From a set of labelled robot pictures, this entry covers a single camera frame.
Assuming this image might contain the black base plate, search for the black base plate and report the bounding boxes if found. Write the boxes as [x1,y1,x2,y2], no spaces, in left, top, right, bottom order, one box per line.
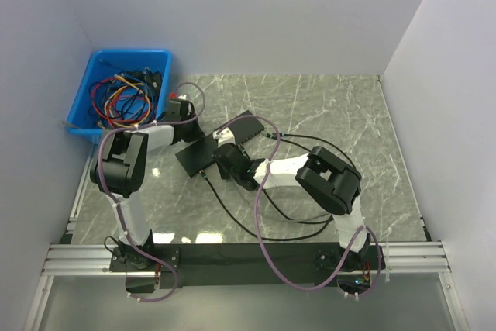
[109,243,365,294]

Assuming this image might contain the red ethernet cable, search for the red ethernet cable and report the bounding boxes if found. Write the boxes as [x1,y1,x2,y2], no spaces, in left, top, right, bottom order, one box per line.
[91,78,156,129]

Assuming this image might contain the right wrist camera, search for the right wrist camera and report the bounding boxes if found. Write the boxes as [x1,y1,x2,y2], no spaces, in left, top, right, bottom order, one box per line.
[212,127,236,148]

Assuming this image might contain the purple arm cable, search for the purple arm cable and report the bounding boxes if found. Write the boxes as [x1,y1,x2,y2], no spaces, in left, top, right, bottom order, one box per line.
[96,81,206,304]
[216,115,383,299]

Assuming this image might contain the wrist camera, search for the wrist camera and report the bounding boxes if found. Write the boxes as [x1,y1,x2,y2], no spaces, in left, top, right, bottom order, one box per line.
[212,127,236,148]
[169,93,191,102]

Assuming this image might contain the aluminium rail frame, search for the aluminium rail frame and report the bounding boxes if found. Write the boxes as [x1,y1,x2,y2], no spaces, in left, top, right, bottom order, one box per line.
[22,144,453,331]

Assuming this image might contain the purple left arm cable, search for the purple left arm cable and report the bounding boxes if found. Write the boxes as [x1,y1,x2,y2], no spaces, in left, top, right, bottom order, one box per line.
[96,81,206,304]

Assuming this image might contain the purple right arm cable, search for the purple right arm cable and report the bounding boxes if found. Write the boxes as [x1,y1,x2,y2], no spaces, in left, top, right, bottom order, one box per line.
[216,115,383,299]

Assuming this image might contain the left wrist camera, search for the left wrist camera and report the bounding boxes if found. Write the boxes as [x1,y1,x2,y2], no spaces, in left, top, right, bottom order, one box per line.
[169,93,191,102]

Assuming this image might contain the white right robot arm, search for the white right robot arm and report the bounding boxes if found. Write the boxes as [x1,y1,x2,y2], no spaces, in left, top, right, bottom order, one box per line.
[213,143,370,271]

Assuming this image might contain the blue plastic bin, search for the blue plastic bin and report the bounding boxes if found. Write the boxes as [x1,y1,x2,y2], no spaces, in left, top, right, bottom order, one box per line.
[64,49,173,144]

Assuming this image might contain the black cable in bin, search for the black cable in bin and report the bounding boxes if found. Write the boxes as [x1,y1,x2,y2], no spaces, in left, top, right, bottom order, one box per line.
[88,65,164,126]

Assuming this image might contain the blue ethernet cable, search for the blue ethernet cable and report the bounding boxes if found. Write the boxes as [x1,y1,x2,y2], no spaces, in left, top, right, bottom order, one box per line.
[92,69,162,126]

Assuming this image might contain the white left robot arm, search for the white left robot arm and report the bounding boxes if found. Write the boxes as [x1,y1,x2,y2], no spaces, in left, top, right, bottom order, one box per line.
[90,95,205,271]

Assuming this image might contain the yellow ethernet cable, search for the yellow ethernet cable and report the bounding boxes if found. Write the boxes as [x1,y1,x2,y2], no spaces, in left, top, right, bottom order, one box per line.
[96,73,156,129]

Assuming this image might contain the black network switch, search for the black network switch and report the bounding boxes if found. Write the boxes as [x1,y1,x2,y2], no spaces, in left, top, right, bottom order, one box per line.
[175,136,218,178]
[214,110,264,145]

